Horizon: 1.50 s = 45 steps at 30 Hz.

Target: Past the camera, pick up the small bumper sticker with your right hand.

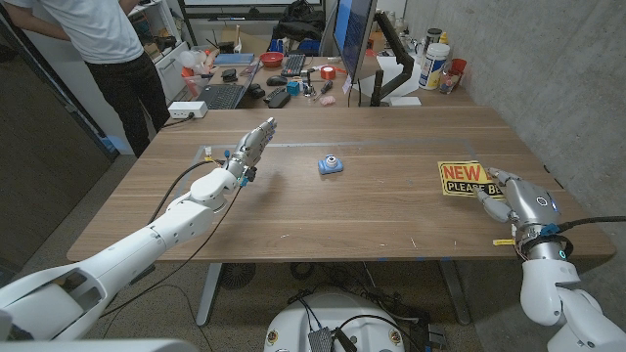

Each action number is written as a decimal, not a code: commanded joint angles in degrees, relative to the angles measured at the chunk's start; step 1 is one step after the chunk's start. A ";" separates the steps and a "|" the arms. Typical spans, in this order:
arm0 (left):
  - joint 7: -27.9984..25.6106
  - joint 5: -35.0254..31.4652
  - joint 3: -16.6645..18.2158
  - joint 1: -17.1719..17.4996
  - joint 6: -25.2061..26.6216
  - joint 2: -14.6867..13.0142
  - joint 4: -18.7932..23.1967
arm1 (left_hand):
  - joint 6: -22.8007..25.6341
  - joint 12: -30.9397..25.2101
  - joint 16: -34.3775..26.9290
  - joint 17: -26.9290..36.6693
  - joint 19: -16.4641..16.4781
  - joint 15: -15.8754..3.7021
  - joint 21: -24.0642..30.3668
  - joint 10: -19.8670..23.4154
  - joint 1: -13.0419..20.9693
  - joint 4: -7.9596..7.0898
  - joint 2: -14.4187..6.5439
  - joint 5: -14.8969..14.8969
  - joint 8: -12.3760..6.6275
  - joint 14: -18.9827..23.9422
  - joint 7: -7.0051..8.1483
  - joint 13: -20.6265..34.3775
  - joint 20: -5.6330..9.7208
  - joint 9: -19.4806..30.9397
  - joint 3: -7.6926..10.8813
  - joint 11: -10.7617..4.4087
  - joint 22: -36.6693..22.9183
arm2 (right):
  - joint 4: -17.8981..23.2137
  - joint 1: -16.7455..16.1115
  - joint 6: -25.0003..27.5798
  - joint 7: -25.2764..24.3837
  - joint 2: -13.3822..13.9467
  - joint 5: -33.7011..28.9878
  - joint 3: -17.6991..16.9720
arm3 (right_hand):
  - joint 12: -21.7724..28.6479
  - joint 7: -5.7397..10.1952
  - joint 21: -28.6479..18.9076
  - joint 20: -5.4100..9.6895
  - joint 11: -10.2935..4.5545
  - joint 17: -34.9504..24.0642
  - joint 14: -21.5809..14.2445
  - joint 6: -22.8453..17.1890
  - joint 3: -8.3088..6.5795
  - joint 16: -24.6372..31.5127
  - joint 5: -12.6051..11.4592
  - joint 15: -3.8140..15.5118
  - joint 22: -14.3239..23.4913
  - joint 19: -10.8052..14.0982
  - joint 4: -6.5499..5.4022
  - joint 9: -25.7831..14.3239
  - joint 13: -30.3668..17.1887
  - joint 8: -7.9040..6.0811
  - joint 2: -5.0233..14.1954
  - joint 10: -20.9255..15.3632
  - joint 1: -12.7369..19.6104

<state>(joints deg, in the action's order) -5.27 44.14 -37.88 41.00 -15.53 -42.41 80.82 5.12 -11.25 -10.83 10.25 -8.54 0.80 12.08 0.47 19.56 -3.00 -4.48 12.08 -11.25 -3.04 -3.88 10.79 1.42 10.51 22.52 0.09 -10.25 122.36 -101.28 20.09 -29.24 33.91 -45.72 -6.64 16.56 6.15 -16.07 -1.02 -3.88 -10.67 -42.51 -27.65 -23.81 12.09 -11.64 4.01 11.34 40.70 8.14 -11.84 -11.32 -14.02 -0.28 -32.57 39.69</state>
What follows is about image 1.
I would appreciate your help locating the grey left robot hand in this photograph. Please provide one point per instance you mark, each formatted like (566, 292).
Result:
(250, 146)

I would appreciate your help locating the black computer mouse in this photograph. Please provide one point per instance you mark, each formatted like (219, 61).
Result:
(276, 80)

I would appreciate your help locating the flat white box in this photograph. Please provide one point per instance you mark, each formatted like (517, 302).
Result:
(405, 101)

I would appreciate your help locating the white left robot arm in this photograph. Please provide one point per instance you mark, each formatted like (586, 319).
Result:
(181, 227)

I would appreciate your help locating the yellow new driver bumper sticker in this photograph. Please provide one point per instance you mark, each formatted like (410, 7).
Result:
(460, 178)

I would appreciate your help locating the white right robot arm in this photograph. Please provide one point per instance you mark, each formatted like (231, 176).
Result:
(548, 293)

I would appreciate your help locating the grey table leg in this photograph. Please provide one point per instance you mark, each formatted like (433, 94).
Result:
(455, 293)
(208, 293)

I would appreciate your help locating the black lidded jar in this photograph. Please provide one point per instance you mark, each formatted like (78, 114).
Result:
(433, 36)

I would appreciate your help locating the black keyboard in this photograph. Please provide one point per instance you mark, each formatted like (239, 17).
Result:
(293, 64)

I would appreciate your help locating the red bowl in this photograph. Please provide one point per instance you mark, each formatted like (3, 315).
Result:
(271, 59)

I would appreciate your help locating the black backpack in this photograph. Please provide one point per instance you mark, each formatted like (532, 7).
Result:
(298, 22)

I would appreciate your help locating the dark laptop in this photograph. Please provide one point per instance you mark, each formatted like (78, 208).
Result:
(222, 95)

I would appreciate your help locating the white paper sheet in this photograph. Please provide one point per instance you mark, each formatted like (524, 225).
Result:
(391, 68)

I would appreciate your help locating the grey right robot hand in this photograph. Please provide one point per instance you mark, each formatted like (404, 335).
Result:
(530, 205)

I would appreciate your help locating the person in white t-shirt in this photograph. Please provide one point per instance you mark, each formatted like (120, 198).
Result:
(98, 29)

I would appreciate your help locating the computer monitor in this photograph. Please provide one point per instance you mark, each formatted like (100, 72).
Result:
(352, 34)

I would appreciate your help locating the red tape roll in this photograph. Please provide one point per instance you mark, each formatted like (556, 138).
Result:
(328, 73)

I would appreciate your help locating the white wipes canister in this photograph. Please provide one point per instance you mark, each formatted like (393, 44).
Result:
(433, 66)

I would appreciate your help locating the white power strip box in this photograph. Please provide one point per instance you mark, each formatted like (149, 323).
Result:
(187, 109)

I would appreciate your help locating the clear plastic bag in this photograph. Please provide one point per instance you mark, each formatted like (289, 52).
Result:
(193, 58)

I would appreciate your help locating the small blue cube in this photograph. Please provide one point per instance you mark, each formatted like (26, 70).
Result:
(293, 88)

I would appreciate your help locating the white shelf cabinet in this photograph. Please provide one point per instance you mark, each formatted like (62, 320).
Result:
(171, 73)

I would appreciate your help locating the clear candy jar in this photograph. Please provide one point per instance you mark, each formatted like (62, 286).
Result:
(447, 82)

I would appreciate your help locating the black oval case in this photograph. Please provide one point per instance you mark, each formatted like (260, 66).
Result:
(279, 100)

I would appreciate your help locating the small pink item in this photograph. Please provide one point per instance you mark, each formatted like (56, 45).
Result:
(327, 100)

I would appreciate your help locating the white robot torso base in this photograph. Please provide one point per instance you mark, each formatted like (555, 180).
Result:
(332, 318)

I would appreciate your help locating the blue toy camera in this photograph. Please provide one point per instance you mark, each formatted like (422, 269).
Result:
(330, 166)

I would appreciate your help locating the yellow bottle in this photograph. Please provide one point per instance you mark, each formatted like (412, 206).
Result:
(443, 38)

